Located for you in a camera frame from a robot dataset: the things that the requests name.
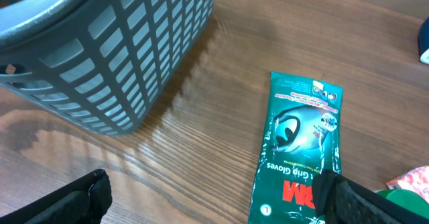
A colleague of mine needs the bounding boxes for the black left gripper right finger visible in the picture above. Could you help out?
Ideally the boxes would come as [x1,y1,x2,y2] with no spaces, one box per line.
[312,170,428,224]

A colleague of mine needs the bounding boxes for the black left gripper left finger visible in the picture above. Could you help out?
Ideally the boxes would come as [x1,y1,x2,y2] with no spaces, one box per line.
[1,169,112,224]

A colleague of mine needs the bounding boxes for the green lid clear jar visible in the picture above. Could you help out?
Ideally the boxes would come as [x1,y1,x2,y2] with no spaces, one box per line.
[376,189,428,218]

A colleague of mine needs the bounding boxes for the green foil snack bag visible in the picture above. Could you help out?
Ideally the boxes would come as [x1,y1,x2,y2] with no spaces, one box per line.
[248,72,343,224]

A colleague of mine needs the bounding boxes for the red white tissue packet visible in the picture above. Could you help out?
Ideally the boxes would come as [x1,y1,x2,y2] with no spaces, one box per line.
[386,166,428,202]

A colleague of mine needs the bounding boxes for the white barcode scanner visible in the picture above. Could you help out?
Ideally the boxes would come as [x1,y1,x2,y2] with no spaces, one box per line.
[418,18,429,64]

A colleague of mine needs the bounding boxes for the grey plastic mesh basket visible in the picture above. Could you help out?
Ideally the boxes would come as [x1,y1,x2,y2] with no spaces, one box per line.
[1,0,215,135]

